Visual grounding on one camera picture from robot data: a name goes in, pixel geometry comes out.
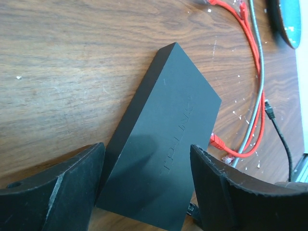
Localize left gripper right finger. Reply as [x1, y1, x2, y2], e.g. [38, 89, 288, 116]
[190, 144, 308, 231]

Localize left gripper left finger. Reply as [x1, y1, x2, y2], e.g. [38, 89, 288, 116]
[0, 142, 105, 231]

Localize black ethernet cable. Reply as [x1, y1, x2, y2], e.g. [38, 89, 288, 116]
[186, 99, 294, 231]

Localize black network switch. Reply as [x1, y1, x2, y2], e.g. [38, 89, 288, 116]
[96, 42, 221, 231]

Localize teal ceramic plate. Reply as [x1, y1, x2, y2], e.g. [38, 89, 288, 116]
[266, 0, 302, 50]

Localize grey ethernet cable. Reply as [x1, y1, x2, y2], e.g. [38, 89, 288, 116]
[221, 0, 266, 167]

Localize red ethernet cable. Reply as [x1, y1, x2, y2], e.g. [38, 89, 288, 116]
[205, 0, 266, 159]

